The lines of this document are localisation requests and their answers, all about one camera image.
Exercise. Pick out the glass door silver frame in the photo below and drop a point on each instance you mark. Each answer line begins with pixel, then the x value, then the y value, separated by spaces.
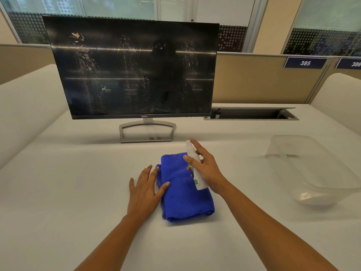
pixel 225 11

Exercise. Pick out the blue microfibre cloth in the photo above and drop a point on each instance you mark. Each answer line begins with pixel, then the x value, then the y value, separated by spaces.
pixel 183 200

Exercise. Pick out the clear plastic container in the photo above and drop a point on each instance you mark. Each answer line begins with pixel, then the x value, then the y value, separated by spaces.
pixel 310 166

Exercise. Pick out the dotted frosted glass window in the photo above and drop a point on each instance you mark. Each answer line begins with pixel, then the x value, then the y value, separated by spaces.
pixel 324 14
pixel 84 5

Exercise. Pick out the person's right forearm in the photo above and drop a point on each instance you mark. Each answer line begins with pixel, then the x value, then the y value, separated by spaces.
pixel 268 231

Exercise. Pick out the person's right hand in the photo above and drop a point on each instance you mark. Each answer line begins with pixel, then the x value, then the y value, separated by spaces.
pixel 210 172

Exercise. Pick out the person's left forearm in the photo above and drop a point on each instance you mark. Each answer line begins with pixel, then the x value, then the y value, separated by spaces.
pixel 112 245

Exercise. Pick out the black Dell monitor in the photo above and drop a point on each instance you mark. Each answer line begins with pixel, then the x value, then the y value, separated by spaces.
pixel 135 67

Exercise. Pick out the person's left hand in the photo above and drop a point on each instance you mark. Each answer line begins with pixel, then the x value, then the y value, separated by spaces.
pixel 143 197

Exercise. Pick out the beige partition panel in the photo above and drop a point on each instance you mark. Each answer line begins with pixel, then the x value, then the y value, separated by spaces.
pixel 349 71
pixel 22 62
pixel 253 81

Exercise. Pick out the white spray bottle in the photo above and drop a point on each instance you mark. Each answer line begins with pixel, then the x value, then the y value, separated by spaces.
pixel 202 185

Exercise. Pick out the blue number label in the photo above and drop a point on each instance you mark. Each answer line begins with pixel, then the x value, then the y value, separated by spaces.
pixel 352 64
pixel 305 63

